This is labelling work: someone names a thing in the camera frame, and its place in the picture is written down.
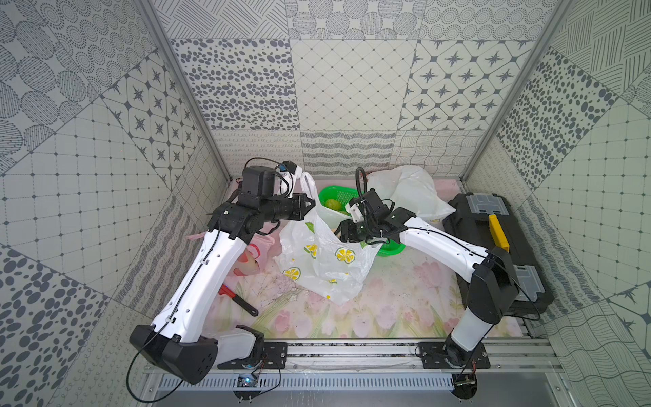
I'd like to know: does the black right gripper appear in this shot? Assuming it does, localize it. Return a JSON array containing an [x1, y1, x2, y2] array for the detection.
[[331, 219, 377, 247]]

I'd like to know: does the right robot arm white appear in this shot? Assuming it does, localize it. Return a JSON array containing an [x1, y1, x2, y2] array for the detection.
[[336, 167, 520, 367]]

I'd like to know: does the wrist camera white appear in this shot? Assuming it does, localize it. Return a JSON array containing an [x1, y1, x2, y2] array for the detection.
[[345, 198, 364, 223], [278, 160, 303, 198]]

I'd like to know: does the green pear in tray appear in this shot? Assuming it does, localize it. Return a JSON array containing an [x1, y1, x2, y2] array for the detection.
[[325, 199, 342, 211]]

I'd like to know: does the white lemon-print plastic bag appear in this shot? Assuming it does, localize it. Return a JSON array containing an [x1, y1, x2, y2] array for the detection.
[[274, 171, 381, 305]]

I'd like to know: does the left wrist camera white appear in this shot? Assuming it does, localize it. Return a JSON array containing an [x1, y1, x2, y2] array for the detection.
[[278, 160, 303, 198]]

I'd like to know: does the pink peach-print plastic bag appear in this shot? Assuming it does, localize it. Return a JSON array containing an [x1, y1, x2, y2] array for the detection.
[[186, 229, 274, 279]]

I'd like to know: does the aluminium mounting rail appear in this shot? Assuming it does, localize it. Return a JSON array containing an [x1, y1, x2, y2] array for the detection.
[[141, 337, 566, 377]]

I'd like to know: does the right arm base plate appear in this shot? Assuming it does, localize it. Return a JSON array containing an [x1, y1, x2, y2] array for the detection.
[[415, 341, 491, 370]]

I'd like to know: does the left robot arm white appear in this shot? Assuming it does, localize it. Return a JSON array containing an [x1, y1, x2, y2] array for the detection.
[[130, 161, 315, 384]]

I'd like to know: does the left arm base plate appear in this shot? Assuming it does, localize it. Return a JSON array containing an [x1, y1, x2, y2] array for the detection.
[[217, 340, 288, 370]]

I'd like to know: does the plain white plastic bag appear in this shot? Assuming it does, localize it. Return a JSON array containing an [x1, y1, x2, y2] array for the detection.
[[368, 166, 455, 222]]

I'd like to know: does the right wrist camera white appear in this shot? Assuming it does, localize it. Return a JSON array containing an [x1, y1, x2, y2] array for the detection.
[[345, 198, 364, 223]]

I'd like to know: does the black toolbox yellow handle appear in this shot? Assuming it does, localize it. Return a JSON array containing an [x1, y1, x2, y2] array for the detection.
[[441, 192, 555, 317]]

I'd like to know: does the red black pipe wrench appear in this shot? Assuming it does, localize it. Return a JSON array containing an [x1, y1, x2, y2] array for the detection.
[[219, 284, 259, 317]]

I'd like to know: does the floral pink table mat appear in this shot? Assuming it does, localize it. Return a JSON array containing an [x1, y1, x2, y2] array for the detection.
[[203, 249, 465, 339]]

